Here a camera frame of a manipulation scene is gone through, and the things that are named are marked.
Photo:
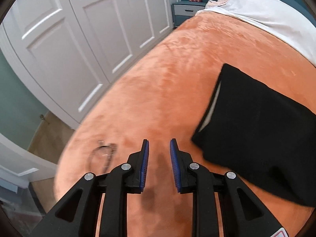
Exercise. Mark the metal door stop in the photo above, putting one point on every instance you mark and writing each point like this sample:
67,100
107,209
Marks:
42,116

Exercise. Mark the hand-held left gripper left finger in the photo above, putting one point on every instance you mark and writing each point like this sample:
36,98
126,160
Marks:
145,167

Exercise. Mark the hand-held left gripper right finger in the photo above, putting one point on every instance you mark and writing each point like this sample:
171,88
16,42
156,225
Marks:
174,167

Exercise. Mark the white panelled wardrobe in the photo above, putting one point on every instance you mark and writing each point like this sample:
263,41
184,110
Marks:
86,42

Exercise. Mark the orange plush blanket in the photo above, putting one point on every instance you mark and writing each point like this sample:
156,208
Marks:
160,79

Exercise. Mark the black pants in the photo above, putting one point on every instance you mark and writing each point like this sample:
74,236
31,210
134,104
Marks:
259,128

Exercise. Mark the white bed sheet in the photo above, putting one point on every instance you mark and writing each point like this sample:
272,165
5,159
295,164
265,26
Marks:
271,12

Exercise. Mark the blue-grey nightstand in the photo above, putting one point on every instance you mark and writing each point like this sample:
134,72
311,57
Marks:
185,14

